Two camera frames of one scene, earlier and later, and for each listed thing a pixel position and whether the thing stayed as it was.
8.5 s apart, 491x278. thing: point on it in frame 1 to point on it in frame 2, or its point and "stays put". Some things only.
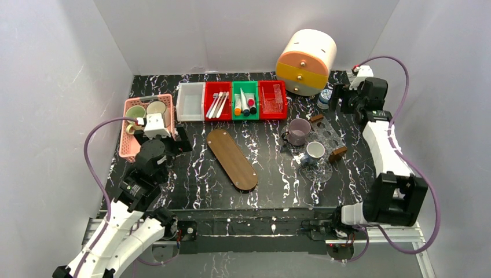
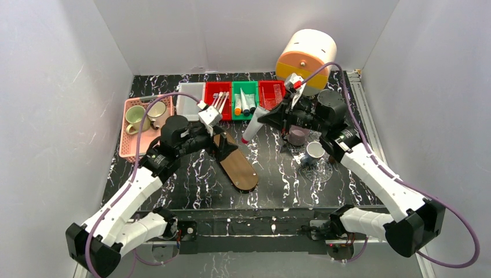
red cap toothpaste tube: x=250 y=99 to x=253 y=125
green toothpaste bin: x=248 y=87 stays put
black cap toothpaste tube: x=253 y=109 stays put
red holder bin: x=273 y=103 stays put
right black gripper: x=343 y=97 to x=286 y=116
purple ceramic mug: x=299 y=128 stays put
